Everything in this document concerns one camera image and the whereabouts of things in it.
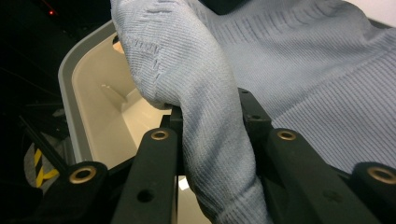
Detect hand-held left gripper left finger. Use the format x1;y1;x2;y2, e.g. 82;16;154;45
160;105;185;175

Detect light blue tank top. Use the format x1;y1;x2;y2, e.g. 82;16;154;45
109;0;396;224

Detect beige plastic bin grey rim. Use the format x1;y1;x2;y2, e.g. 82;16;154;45
57;20;204;224

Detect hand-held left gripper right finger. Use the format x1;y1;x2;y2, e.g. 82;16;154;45
237;87;274;175

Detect black tripod stand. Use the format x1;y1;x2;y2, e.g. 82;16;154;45
18;114;68;175

